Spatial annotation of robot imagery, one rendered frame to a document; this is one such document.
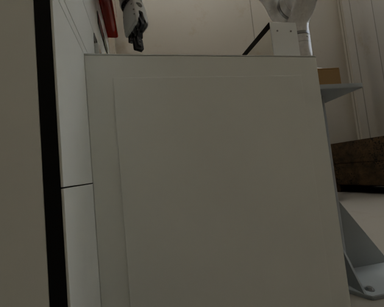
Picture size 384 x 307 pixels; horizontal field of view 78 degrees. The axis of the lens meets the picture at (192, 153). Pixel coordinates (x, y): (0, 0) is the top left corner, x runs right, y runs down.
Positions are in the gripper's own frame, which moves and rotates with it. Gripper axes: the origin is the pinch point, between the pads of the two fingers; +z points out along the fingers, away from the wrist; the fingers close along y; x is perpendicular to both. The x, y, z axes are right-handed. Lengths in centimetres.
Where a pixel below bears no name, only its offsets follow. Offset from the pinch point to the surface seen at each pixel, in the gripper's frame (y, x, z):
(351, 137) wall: 62, -432, 8
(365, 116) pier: 37, -448, -23
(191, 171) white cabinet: -20, 3, 49
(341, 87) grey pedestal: -36, -70, 23
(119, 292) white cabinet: -7, 20, 72
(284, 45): -35.1, -30.4, 15.0
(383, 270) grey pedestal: -26, -87, 101
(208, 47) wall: 159, -230, -172
